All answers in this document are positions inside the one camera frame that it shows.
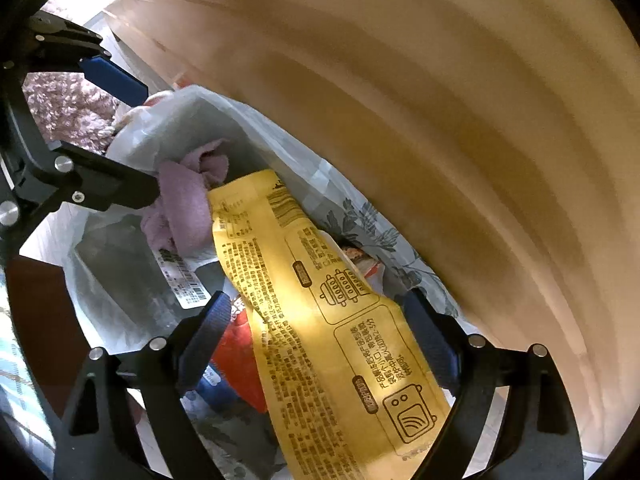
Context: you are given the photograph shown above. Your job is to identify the pink fluffy rug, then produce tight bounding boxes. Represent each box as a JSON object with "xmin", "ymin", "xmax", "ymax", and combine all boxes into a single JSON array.
[{"xmin": 22, "ymin": 0, "xmax": 123, "ymax": 153}]

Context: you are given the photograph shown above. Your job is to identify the blue plaid cloth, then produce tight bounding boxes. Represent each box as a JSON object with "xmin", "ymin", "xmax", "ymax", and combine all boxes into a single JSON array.
[{"xmin": 0, "ymin": 330, "xmax": 58, "ymax": 466}]

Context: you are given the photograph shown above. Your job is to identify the dark brown stool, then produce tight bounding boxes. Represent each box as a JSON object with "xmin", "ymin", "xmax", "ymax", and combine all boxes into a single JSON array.
[{"xmin": 5, "ymin": 255, "xmax": 93, "ymax": 416}]

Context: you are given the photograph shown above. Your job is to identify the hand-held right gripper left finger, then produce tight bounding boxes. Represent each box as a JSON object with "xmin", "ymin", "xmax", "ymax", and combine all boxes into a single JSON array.
[{"xmin": 52, "ymin": 290, "xmax": 233, "ymax": 480}]

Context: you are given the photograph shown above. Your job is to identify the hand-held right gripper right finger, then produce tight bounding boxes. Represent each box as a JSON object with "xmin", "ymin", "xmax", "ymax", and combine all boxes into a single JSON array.
[{"xmin": 402, "ymin": 287, "xmax": 586, "ymax": 480}]

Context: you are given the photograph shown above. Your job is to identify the red white snack wrapper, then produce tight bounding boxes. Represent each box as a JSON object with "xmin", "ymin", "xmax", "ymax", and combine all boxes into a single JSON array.
[{"xmin": 210, "ymin": 300, "xmax": 268, "ymax": 413}]

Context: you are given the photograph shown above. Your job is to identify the dark blue box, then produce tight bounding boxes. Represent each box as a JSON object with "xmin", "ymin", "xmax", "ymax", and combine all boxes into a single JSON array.
[{"xmin": 194, "ymin": 364, "xmax": 237, "ymax": 412}]

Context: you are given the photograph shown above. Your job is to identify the bin with floral plastic liner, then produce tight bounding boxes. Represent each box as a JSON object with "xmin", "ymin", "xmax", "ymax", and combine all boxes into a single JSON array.
[{"xmin": 65, "ymin": 85, "xmax": 473, "ymax": 480}]

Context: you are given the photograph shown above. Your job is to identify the yellow packet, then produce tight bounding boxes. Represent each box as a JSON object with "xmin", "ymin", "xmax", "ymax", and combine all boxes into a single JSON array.
[{"xmin": 207, "ymin": 169, "xmax": 453, "ymax": 480}]

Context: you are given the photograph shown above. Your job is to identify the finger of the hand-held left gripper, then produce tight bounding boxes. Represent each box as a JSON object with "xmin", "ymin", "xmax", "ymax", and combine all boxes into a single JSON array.
[
  {"xmin": 27, "ymin": 14, "xmax": 150, "ymax": 106},
  {"xmin": 15, "ymin": 140, "xmax": 162, "ymax": 212}
]

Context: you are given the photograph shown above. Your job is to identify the mauve cloth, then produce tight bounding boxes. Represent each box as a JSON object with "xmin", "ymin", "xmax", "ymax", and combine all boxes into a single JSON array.
[{"xmin": 140, "ymin": 139, "xmax": 232, "ymax": 257}]

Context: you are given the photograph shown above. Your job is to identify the clear plastic container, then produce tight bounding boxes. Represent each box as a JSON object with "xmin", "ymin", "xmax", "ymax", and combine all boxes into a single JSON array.
[{"xmin": 75, "ymin": 220, "xmax": 221, "ymax": 341}]

